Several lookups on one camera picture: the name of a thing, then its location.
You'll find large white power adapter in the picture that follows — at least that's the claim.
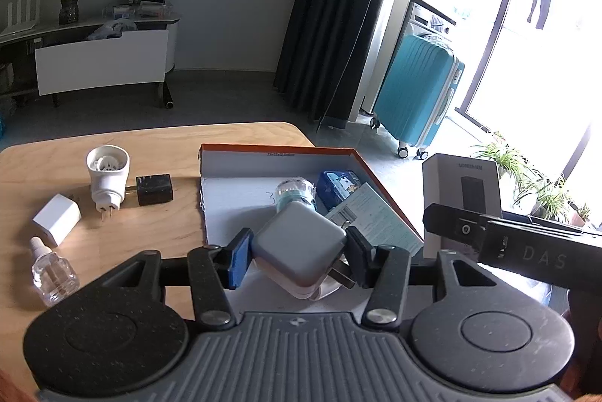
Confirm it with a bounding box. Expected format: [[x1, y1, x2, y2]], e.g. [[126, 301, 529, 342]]
[[251, 201, 357, 302]]

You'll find white television cabinet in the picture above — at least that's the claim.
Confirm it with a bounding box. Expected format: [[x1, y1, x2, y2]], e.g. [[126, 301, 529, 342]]
[[0, 15, 180, 108]]

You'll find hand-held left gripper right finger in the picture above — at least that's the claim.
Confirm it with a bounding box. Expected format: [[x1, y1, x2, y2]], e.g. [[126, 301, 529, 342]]
[[345, 225, 514, 331]]

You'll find teal box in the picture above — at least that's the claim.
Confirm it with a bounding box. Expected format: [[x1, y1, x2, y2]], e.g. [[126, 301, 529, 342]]
[[325, 184, 424, 259]]

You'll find white plug-in vaporizer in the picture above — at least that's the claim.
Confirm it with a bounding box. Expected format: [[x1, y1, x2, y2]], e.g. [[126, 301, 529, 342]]
[[86, 145, 130, 221]]

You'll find clear labelled plastic bottle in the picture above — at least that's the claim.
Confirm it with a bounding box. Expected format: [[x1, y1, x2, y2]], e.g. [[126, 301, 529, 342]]
[[275, 177, 317, 215]]

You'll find white router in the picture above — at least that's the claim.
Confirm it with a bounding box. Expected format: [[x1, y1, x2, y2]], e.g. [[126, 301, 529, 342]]
[[0, 0, 43, 37]]

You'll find pale blue plastic bag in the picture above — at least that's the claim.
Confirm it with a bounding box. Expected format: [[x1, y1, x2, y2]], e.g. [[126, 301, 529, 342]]
[[87, 18, 138, 40]]

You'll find blue cartoon-print box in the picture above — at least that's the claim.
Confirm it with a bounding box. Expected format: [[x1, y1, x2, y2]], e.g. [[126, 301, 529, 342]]
[[316, 169, 362, 212]]

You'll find green spider plant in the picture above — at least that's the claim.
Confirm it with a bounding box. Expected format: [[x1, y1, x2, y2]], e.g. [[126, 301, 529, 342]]
[[470, 131, 532, 191], [515, 174, 572, 221]]

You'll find orange cardboard box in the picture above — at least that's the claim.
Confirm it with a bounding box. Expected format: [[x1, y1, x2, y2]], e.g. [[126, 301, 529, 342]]
[[196, 142, 425, 259]]

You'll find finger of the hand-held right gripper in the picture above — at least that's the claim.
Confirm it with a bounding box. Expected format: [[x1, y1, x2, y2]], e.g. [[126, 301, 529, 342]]
[[422, 203, 492, 248]]

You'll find black charger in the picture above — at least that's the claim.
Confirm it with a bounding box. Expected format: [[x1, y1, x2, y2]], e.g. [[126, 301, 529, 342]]
[[128, 174, 175, 206]]

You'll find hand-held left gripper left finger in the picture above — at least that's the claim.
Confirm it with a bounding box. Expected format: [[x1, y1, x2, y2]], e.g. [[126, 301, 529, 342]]
[[85, 227, 255, 330]]

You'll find grey charger-print box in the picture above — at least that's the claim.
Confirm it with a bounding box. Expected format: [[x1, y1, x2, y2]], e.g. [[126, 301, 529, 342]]
[[422, 152, 503, 264]]

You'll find dark curtain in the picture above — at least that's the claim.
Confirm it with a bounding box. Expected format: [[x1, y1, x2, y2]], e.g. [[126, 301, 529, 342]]
[[274, 0, 419, 123]]

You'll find small clear bottle white cap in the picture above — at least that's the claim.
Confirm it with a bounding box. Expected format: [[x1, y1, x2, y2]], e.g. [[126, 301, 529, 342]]
[[29, 236, 80, 308]]

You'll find small white charger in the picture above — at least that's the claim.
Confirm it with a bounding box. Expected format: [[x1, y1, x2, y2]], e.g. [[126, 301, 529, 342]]
[[32, 193, 82, 247]]

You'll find teal suitcase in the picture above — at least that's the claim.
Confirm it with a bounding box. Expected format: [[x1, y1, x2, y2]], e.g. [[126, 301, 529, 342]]
[[371, 32, 465, 162]]

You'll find washing machine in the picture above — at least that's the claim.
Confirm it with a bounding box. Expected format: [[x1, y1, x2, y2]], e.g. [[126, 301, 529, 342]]
[[402, 0, 457, 55]]

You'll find clear plastic box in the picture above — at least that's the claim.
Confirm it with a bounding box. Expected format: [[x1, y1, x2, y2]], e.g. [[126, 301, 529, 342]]
[[103, 2, 174, 20]]

